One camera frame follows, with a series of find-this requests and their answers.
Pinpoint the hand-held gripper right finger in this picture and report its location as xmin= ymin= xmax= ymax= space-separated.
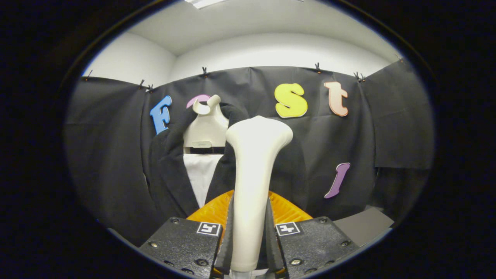
xmin=265 ymin=191 xmax=361 ymax=279

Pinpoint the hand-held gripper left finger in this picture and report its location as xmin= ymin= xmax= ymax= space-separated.
xmin=139 ymin=190 xmax=235 ymax=279

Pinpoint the white garment steamer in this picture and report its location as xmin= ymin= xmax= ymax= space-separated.
xmin=226 ymin=115 xmax=294 ymax=279

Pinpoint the black suit jacket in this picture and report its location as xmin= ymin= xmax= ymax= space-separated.
xmin=148 ymin=103 xmax=310 ymax=221

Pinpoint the white clothes hanger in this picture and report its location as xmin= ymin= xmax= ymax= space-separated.
xmin=183 ymin=94 xmax=230 ymax=154

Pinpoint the grey top white cabinet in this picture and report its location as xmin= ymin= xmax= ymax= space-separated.
xmin=333 ymin=207 xmax=395 ymax=247

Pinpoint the black backdrop cloth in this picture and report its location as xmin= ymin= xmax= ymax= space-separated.
xmin=64 ymin=58 xmax=434 ymax=246

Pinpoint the ceiling light panel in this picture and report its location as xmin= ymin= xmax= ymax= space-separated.
xmin=184 ymin=0 xmax=229 ymax=9

